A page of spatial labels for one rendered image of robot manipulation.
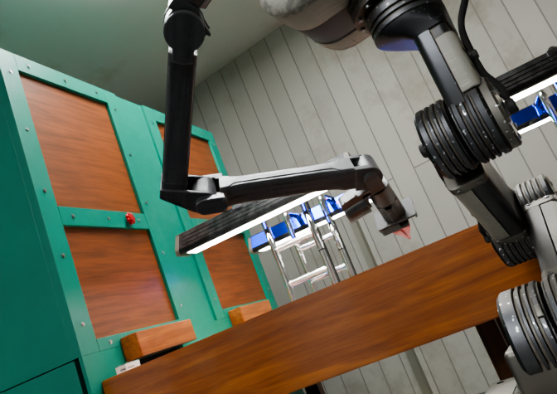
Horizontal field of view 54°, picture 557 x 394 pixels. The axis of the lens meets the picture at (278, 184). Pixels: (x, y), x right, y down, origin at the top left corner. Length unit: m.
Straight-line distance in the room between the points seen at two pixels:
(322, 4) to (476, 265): 0.64
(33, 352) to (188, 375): 0.46
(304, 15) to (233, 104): 3.18
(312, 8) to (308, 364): 0.79
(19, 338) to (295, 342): 0.78
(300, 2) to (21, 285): 1.17
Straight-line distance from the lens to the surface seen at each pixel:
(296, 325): 1.28
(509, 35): 3.38
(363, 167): 1.25
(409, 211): 1.37
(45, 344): 1.63
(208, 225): 1.72
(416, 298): 1.21
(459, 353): 3.40
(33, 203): 1.66
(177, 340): 1.79
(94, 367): 1.57
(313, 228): 1.76
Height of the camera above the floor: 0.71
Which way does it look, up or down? 14 degrees up
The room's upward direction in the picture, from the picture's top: 22 degrees counter-clockwise
